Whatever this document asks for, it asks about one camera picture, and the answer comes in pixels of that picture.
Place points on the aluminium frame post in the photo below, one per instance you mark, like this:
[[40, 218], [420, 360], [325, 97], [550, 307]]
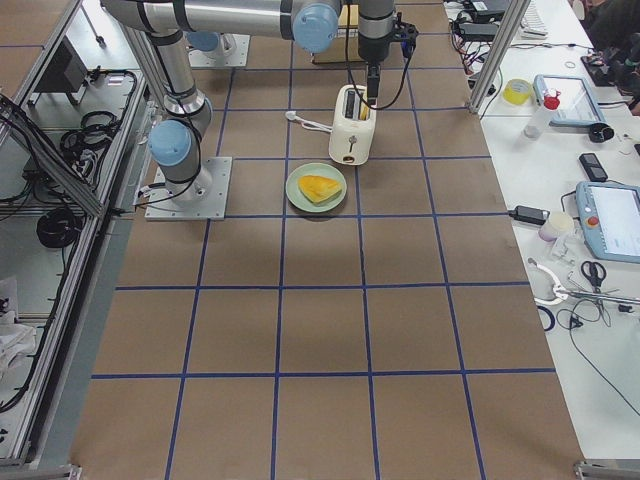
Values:
[[506, 31]]

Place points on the bottle with red cap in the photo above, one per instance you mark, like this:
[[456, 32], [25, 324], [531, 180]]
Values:
[[540, 120]]

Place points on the teach pendant near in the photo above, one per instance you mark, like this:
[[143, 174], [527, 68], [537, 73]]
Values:
[[609, 218]]

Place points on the teach pendant far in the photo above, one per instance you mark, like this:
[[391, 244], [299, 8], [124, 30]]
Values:
[[578, 106]]

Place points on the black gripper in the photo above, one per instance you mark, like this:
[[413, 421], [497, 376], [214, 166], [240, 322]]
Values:
[[372, 49]]

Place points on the black power adapter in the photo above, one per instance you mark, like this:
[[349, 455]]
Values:
[[529, 215]]

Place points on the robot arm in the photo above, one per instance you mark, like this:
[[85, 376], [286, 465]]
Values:
[[175, 142]]

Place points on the teach pendant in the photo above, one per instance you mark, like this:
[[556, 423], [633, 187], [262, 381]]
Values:
[[578, 106], [609, 218]]

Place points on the yellow tape roll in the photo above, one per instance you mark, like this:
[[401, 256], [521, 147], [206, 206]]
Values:
[[517, 91]]

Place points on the white paper cup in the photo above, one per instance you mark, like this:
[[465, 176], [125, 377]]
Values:
[[556, 224]]

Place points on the toast slice in toaster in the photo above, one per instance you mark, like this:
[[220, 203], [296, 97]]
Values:
[[364, 111]]

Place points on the black scissors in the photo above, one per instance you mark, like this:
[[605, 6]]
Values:
[[595, 273]]

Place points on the light green plate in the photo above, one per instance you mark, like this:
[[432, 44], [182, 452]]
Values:
[[297, 199]]

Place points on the white two-slot toaster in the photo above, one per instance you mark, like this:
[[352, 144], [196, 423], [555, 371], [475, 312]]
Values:
[[350, 139]]

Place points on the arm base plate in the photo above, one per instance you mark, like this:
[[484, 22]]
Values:
[[206, 197], [208, 50]]

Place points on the triangular orange bread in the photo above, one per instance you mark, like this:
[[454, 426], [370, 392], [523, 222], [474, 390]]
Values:
[[317, 188]]

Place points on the wire basket with wooden shelf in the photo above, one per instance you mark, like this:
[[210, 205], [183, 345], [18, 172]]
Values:
[[346, 42]]

